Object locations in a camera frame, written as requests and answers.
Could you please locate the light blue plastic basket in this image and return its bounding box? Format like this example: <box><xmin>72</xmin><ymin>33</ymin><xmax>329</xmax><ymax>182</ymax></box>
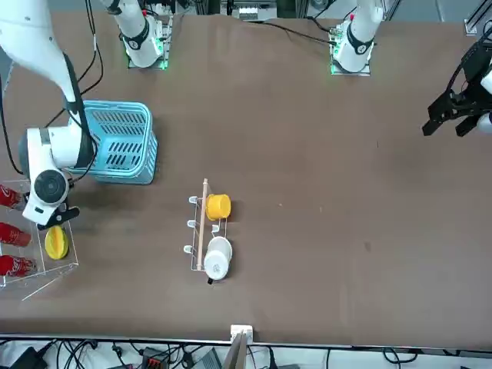
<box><xmin>75</xmin><ymin>100</ymin><xmax>159</xmax><ymax>185</ymax></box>

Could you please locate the wire cup rack wooden bar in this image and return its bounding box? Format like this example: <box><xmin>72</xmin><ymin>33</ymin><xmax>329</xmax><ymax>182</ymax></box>
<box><xmin>188</xmin><ymin>178</ymin><xmax>234</xmax><ymax>273</ymax></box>

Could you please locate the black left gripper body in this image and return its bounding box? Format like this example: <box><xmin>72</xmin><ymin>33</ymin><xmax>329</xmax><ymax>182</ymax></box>
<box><xmin>441</xmin><ymin>81</ymin><xmax>489</xmax><ymax>117</ymax></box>

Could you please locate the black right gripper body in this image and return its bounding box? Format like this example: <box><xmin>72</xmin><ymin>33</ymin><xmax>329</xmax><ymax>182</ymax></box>
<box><xmin>36</xmin><ymin>202</ymin><xmax>81</xmax><ymax>231</ymax></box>

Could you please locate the white cup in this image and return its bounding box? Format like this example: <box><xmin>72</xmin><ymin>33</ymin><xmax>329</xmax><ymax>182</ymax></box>
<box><xmin>203</xmin><ymin>236</ymin><xmax>234</xmax><ymax>284</ymax></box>

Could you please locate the clear acrylic rack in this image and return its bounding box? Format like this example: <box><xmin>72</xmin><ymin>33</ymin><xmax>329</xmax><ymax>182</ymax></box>
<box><xmin>0</xmin><ymin>178</ymin><xmax>81</xmax><ymax>301</ymax></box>

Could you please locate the black arm cable harness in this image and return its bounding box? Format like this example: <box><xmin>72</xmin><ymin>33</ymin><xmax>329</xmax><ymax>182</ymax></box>
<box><xmin>42</xmin><ymin>0</ymin><xmax>105</xmax><ymax>181</ymax></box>

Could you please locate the black cable across table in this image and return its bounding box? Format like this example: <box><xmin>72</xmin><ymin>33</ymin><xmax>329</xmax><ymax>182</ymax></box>
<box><xmin>245</xmin><ymin>21</ymin><xmax>335</xmax><ymax>44</ymax></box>

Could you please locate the aluminium camera post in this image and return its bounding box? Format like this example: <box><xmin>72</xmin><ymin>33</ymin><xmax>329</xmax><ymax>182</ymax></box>
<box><xmin>222</xmin><ymin>324</ymin><xmax>254</xmax><ymax>369</ymax></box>

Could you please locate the black red power strip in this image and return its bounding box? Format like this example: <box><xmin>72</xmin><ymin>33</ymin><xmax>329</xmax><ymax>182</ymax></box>
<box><xmin>141</xmin><ymin>347</ymin><xmax>170</xmax><ymax>368</ymax></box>

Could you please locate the yellow cup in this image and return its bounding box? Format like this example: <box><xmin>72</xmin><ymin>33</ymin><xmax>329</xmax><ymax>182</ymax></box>
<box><xmin>205</xmin><ymin>194</ymin><xmax>232</xmax><ymax>222</ymax></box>

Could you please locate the large black adapter box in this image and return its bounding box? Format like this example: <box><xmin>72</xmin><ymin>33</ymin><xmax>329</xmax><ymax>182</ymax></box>
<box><xmin>0</xmin><ymin>345</ymin><xmax>49</xmax><ymax>369</ymax></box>

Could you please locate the yellow green star fruit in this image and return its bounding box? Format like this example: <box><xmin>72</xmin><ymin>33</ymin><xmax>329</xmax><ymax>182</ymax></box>
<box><xmin>45</xmin><ymin>225</ymin><xmax>70</xmax><ymax>259</ymax></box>

